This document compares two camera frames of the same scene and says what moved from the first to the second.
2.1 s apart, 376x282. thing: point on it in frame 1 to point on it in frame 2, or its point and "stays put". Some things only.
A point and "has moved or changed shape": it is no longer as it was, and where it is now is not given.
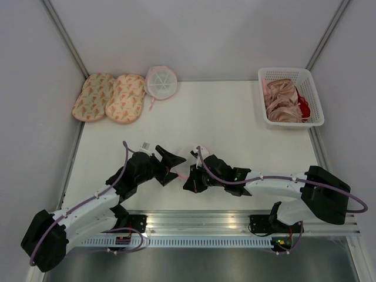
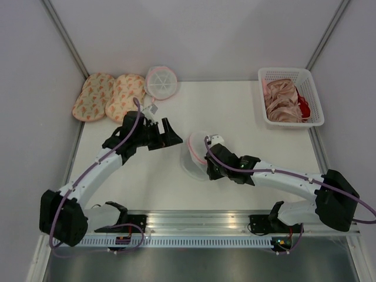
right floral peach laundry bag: (125, 106) stays put
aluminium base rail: (208, 221) stays put
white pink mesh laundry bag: (191, 158) has moved or changed shape
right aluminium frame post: (327, 34) stays put
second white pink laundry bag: (160, 83) stays put
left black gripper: (168, 161) to (165, 140)
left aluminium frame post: (47, 4) stays put
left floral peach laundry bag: (97, 89) stays put
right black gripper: (192, 183) to (212, 174)
